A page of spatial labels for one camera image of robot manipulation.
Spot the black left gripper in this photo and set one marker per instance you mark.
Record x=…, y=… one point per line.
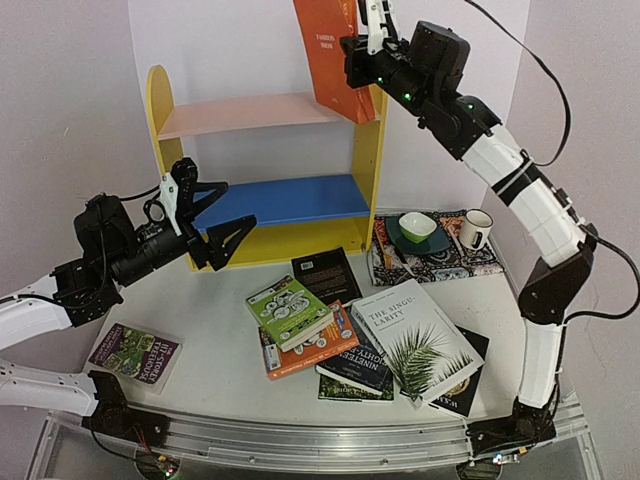
x=187, y=210

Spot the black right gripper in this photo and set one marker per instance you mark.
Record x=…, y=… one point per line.
x=354, y=61

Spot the large orange Good Morning book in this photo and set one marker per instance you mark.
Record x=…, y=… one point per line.
x=323, y=23

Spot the white Singularity palm book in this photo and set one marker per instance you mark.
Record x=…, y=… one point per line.
x=427, y=354

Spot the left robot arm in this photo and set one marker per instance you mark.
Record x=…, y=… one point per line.
x=115, y=254

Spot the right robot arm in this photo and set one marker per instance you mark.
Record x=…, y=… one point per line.
x=422, y=75

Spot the yellow pink blue bookshelf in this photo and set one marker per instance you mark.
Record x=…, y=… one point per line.
x=295, y=217

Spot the black paperback barcode book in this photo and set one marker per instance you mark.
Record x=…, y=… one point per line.
x=328, y=275

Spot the green cartoon paperback book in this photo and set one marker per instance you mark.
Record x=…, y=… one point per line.
x=289, y=312

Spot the green white bowl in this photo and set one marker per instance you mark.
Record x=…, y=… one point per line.
x=416, y=227

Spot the purple Treehouse book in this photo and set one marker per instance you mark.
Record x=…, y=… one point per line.
x=141, y=357

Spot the orange cartoon paperback book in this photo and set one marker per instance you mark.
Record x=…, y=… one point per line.
x=338, y=337

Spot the patterned cloth mat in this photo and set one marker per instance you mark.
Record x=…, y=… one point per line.
x=393, y=259

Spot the white mug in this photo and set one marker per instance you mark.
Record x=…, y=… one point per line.
x=475, y=229

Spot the dark green forest book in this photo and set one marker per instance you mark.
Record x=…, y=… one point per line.
x=330, y=389

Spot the Nineteen Eighty-Four book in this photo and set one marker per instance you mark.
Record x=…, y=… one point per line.
x=361, y=367

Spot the black Moon and Sixpence book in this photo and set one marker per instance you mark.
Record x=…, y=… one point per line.
x=459, y=400

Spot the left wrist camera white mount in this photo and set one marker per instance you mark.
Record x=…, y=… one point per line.
x=168, y=198

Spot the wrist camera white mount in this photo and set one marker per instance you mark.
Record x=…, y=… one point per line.
x=168, y=198
x=382, y=30

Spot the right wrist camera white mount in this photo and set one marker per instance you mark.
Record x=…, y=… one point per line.
x=382, y=30

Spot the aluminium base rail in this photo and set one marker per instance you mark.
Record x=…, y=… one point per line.
x=356, y=449

